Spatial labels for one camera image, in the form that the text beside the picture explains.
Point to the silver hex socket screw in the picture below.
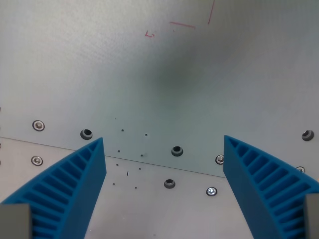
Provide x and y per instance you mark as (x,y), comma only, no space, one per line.
(220,159)
(37,160)
(38,125)
(300,169)

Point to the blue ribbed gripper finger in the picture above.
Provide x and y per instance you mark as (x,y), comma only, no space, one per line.
(74,184)
(251,184)

